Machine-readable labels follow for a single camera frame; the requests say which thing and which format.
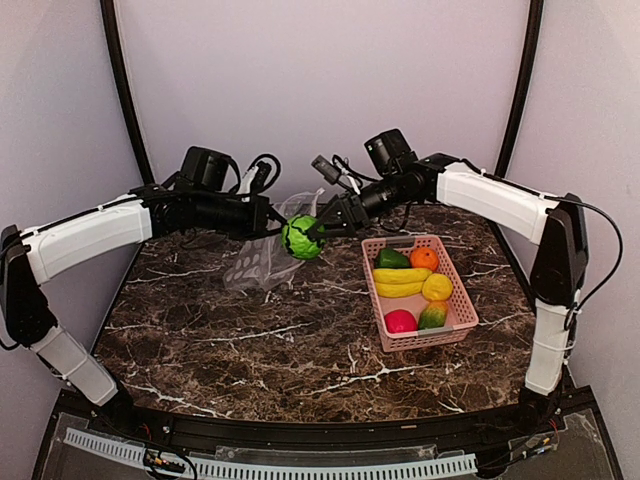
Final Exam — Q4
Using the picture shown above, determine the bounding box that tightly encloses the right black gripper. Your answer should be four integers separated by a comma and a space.
309, 170, 415, 236

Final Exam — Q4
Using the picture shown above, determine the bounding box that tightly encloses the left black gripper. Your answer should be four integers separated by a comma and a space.
195, 191, 293, 241

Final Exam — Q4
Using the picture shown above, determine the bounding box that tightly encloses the green toy cabbage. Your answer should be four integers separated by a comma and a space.
281, 215, 325, 261

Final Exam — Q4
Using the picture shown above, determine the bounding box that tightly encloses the clear zip top bag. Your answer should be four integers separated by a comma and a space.
223, 187, 325, 291

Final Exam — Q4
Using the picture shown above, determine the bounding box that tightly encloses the green toy bell pepper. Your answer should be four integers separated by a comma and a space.
374, 248, 411, 269

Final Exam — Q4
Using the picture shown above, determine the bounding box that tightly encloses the yellow toy banana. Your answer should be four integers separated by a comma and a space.
373, 268, 433, 298

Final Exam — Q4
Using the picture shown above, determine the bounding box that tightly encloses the pink perforated plastic basket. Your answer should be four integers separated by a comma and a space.
361, 235, 479, 352

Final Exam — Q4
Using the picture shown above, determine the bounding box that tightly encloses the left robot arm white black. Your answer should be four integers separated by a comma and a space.
1, 146, 285, 436

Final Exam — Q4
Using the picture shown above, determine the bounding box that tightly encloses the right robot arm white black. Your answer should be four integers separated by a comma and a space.
308, 129, 589, 395

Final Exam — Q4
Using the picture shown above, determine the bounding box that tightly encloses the orange toy fruit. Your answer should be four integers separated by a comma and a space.
409, 247, 440, 272

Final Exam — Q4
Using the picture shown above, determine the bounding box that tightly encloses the yellow toy lemon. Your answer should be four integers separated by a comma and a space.
421, 273, 454, 301

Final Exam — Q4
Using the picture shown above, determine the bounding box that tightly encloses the red toy apple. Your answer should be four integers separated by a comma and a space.
384, 309, 418, 334

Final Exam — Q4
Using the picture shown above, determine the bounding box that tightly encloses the orange green toy mango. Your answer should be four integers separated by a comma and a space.
418, 301, 449, 330

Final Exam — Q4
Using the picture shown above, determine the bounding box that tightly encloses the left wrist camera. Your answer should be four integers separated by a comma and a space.
238, 153, 282, 195

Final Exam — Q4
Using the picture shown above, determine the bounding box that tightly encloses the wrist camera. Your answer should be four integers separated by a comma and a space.
238, 153, 282, 195
311, 155, 361, 194

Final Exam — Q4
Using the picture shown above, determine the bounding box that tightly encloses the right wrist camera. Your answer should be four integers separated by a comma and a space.
311, 155, 361, 194

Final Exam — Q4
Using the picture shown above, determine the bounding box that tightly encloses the black front rail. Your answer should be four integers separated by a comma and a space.
39, 388, 595, 469

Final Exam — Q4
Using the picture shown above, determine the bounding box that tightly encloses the left black frame post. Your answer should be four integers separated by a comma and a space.
99, 0, 157, 184

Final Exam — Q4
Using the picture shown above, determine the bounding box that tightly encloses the black frame post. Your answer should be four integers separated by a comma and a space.
494, 0, 544, 178
99, 0, 157, 184

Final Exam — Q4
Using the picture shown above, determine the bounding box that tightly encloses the white slotted cable duct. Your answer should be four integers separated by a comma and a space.
63, 427, 477, 479

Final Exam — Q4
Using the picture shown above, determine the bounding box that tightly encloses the right black frame post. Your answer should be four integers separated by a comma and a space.
494, 0, 544, 178

